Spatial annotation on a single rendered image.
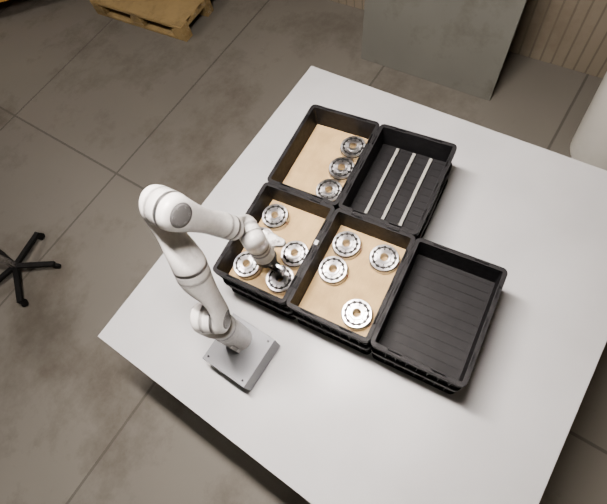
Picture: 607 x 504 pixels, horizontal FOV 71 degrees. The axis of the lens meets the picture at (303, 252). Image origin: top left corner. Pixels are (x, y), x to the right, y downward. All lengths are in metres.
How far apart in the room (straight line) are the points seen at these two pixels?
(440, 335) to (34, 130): 3.38
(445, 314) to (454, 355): 0.13
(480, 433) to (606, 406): 1.01
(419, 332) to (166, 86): 2.80
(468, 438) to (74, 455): 1.99
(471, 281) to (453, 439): 0.51
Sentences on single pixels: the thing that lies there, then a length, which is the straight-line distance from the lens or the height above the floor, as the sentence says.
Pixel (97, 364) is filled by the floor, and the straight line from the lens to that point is 2.77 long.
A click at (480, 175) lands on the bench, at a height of 0.70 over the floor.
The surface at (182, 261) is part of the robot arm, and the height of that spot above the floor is 1.35.
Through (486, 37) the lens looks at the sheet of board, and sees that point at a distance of 2.96.
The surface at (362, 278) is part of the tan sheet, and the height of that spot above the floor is 0.83.
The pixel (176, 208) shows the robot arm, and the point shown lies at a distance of 0.97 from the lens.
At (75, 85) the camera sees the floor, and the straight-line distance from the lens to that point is 4.12.
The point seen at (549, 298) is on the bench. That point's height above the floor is 0.70.
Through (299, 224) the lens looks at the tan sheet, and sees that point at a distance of 1.64.
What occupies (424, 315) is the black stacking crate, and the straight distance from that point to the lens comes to 1.49.
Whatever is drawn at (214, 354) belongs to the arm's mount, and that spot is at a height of 0.79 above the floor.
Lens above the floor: 2.26
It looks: 64 degrees down
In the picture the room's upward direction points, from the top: 21 degrees counter-clockwise
